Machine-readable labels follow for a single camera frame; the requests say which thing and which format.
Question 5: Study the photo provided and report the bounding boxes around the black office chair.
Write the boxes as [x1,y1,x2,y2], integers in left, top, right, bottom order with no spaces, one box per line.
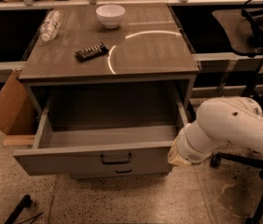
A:
[209,0,263,224]

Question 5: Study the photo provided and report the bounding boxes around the grey top drawer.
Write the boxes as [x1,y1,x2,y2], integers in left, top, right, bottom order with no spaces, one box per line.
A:
[13,81,187,175]

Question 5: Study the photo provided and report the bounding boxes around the dark snack bar packet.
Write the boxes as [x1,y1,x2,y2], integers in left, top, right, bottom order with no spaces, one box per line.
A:
[75,42,109,62]

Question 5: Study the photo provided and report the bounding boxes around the lower drawer front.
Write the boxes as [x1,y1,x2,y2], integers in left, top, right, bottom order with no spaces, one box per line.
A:
[69,169,171,180]

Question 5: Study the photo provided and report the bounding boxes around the black chair leg bottom left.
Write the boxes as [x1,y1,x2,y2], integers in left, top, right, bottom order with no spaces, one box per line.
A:
[4,195,42,224]

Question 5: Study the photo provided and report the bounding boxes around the black drawer handle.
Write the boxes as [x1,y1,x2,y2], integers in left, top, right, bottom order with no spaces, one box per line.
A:
[101,153,132,165]

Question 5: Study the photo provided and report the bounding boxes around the brown cardboard box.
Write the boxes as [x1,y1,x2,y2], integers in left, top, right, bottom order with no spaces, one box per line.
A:
[0,70,37,146]

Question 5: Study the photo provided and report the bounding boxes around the white ceramic bowl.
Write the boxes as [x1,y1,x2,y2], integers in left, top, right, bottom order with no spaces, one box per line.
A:
[96,5,125,29]

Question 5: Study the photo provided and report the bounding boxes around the clear plastic water bottle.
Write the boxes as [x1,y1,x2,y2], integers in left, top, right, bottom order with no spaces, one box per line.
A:
[40,10,62,41]

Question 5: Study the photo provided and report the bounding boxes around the grey drawer cabinet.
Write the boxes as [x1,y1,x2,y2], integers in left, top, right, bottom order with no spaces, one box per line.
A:
[18,3,201,181]

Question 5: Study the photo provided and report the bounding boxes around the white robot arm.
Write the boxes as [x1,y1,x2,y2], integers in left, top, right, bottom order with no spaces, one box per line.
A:
[167,97,263,166]

